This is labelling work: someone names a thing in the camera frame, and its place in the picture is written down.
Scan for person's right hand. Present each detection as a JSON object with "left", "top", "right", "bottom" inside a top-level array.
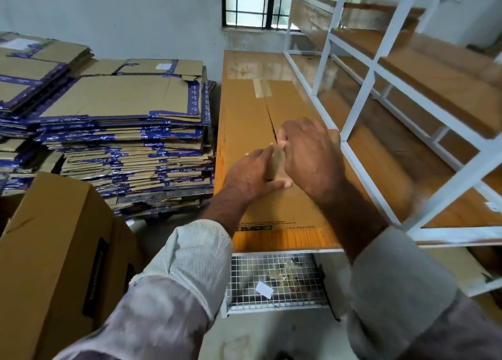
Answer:
[{"left": 276, "top": 118, "right": 348, "bottom": 204}]

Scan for person's left hand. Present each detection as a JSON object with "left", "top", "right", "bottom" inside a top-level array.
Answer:
[{"left": 222, "top": 144, "right": 293, "bottom": 204}]

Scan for stack of cardboard boxes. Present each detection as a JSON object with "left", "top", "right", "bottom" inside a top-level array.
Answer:
[
  {"left": 35, "top": 58, "right": 216, "bottom": 216},
  {"left": 0, "top": 30, "right": 95, "bottom": 192}
]

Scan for person's right forearm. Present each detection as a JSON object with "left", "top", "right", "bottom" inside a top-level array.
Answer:
[{"left": 314, "top": 183, "right": 389, "bottom": 263}]

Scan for person's left forearm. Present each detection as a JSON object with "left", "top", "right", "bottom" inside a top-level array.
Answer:
[{"left": 200, "top": 191, "right": 260, "bottom": 239}]

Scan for person's light grey shirt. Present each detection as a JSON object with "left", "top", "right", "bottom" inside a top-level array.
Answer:
[{"left": 55, "top": 218, "right": 502, "bottom": 360}]

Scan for crumpled tape scraps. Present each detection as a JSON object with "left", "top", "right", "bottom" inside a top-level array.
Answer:
[{"left": 259, "top": 258, "right": 315, "bottom": 290}]

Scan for white paper tag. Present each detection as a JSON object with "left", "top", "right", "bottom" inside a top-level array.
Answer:
[{"left": 255, "top": 281, "right": 276, "bottom": 300}]

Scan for wooden table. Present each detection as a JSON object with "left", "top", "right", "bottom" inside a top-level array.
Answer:
[{"left": 210, "top": 50, "right": 502, "bottom": 318}]

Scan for white metal shelf rack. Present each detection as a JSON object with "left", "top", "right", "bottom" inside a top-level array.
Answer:
[{"left": 284, "top": 0, "right": 502, "bottom": 231}]

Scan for white wire mesh cage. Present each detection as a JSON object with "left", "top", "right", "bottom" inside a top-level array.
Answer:
[{"left": 223, "top": 252, "right": 330, "bottom": 313}]

